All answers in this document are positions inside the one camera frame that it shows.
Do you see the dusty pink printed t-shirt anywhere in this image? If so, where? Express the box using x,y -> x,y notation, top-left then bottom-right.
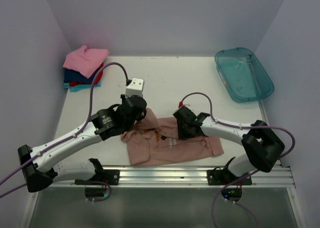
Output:
120,108 -> 224,167

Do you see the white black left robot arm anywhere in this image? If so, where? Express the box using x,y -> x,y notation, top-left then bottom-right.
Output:
18,95 -> 147,193

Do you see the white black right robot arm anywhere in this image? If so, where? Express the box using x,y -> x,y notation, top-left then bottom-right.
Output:
173,105 -> 285,185

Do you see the folded red t-shirt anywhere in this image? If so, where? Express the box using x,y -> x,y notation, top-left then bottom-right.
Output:
68,62 -> 105,87

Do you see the folded teal t-shirt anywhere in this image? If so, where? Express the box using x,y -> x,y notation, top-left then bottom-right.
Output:
63,81 -> 91,93

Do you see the folded pink t-shirt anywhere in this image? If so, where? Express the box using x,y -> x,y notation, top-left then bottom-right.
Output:
62,45 -> 110,79

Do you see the folded navy blue t-shirt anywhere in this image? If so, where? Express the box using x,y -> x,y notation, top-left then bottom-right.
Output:
64,63 -> 104,84

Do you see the teal plastic bin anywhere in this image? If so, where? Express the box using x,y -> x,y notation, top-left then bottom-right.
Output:
214,47 -> 274,103

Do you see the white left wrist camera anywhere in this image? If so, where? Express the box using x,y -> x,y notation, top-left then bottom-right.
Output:
125,78 -> 145,98

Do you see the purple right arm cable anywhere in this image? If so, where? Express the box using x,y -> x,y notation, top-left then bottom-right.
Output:
180,92 -> 296,228

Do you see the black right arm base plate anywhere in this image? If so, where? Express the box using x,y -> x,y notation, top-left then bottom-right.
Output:
206,167 -> 239,186

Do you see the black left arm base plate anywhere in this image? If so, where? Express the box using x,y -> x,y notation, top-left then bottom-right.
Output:
74,169 -> 120,186

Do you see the aluminium mounting rail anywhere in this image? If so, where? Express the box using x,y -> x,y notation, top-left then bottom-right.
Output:
31,149 -> 296,189

